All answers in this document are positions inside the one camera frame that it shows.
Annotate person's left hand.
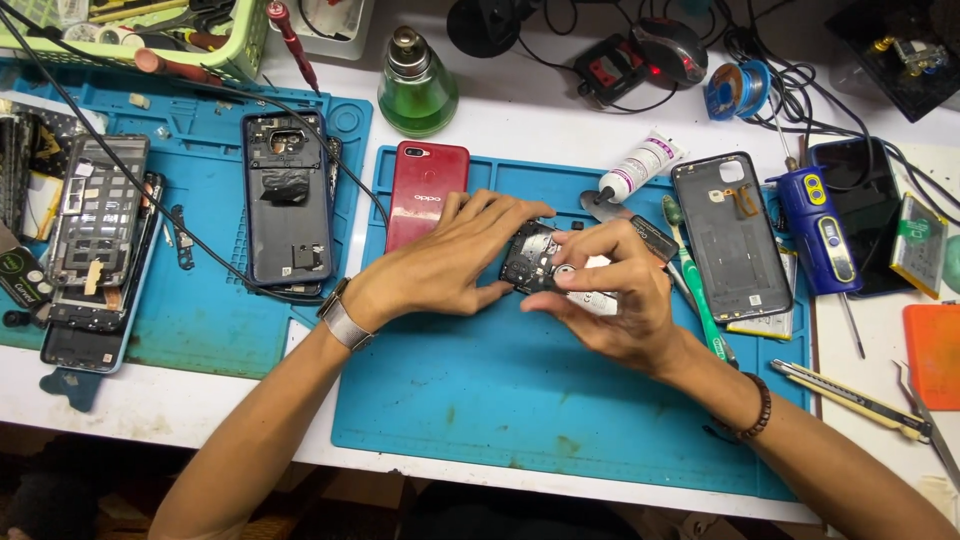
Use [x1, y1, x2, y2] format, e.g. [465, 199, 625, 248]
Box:
[363, 189, 557, 332]

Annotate black tray with brass parts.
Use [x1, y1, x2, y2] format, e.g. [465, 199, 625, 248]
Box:
[824, 0, 960, 124]

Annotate green plastic basket of tools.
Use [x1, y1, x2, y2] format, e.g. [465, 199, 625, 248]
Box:
[0, 0, 270, 85]

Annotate brown bead bracelet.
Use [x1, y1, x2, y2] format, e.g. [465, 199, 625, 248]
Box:
[711, 372, 773, 443]

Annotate green toothbrush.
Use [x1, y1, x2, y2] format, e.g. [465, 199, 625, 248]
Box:
[660, 194, 741, 370]

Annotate long black cable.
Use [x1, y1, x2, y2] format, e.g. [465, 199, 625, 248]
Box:
[0, 6, 392, 305]

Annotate green labelled phone battery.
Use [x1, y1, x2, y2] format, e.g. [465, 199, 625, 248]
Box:
[889, 192, 951, 301]

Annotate blue soldering iron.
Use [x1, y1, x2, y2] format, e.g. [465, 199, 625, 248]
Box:
[764, 135, 867, 360]

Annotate dark blue phone housing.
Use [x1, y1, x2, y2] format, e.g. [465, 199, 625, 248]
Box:
[240, 109, 336, 288]

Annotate metal spudger tool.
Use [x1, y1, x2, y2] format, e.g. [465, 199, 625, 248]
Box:
[578, 189, 639, 226]

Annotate red phone back cover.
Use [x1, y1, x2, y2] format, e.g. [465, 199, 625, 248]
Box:
[384, 140, 472, 256]

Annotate yellow utility knife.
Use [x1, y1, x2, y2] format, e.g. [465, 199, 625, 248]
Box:
[770, 357, 934, 443]

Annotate grey phone middle frame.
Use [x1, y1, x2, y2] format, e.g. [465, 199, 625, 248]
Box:
[45, 134, 152, 291]

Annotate white plastic container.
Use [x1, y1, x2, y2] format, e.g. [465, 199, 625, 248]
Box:
[288, 0, 377, 62]

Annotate green glass dispenser bottle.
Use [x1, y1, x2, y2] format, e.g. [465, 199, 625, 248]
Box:
[376, 25, 461, 139]

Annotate black computer mouse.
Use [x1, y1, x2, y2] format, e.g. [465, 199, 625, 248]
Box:
[629, 17, 710, 88]

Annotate black smartphone with dark screen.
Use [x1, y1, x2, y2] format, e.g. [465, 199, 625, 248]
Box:
[807, 136, 914, 299]

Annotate silver wristwatch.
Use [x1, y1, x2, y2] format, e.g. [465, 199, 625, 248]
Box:
[315, 276, 378, 354]

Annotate orange pad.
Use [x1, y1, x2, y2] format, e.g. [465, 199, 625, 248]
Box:
[902, 303, 960, 412]

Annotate blue repair mat with compartments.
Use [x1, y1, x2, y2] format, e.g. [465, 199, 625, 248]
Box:
[0, 63, 375, 381]

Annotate white glue tube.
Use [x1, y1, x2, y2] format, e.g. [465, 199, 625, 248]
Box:
[597, 130, 689, 206]

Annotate red handled screwdriver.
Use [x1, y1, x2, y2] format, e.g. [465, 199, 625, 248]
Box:
[265, 0, 323, 98]

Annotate metal tweezers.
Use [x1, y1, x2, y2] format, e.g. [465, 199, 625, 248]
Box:
[891, 359, 960, 490]

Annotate person's right hand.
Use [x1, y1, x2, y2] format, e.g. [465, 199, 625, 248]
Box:
[520, 218, 688, 377]

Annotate black and red device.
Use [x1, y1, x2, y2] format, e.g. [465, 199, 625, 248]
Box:
[573, 33, 651, 108]

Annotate brown handled tool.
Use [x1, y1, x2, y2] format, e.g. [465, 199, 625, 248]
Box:
[134, 48, 228, 88]

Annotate black round lamp base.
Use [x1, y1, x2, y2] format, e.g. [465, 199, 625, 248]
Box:
[446, 0, 524, 60]

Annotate small metal phone bracket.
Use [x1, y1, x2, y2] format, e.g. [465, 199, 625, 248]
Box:
[168, 204, 197, 272]

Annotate blue solder wire spool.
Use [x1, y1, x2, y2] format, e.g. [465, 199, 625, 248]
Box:
[704, 59, 773, 123]

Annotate grey phone back cover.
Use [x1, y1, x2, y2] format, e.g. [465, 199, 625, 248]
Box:
[670, 150, 795, 324]

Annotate silver phone battery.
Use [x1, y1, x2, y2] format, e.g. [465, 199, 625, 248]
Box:
[725, 246, 798, 342]

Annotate teal plastic opening pick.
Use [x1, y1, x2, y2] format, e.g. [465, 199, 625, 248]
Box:
[38, 366, 105, 414]

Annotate light blue disassembled phone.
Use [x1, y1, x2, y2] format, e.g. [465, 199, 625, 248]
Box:
[39, 171, 167, 375]

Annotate pile of phone parts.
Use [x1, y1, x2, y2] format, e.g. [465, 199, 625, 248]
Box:
[0, 97, 67, 243]

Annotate large blue silicone repair mat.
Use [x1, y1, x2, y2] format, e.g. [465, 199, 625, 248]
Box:
[330, 144, 816, 503]

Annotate black screen protector packet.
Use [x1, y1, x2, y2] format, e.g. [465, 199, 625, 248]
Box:
[0, 223, 55, 310]

